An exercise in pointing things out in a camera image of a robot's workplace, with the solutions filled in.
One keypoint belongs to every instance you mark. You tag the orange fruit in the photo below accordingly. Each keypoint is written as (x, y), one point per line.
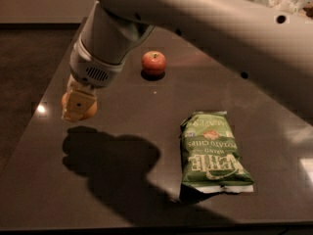
(78, 106)

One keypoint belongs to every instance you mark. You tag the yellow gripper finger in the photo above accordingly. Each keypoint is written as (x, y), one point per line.
(73, 84)

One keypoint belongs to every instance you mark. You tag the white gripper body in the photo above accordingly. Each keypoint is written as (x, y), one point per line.
(88, 70)

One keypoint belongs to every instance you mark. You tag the crumpled white paper napkins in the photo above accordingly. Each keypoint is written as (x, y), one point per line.
(290, 6)

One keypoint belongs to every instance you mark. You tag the green potato chips bag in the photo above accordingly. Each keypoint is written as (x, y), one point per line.
(210, 157)

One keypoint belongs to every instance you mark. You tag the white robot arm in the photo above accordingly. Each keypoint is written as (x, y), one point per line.
(273, 48)

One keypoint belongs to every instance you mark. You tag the red apple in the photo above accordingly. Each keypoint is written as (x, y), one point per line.
(153, 63)

